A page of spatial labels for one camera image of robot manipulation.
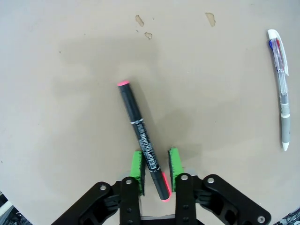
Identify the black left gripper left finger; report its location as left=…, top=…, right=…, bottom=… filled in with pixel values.
left=51, top=150, right=146, bottom=225

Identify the white multicolour ballpoint pen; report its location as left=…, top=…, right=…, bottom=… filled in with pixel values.
left=267, top=29, right=292, bottom=151

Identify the black pink highlighter marker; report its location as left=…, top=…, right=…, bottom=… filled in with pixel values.
left=117, top=80, right=172, bottom=202

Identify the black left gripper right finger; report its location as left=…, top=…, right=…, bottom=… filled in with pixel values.
left=167, top=148, right=272, bottom=225

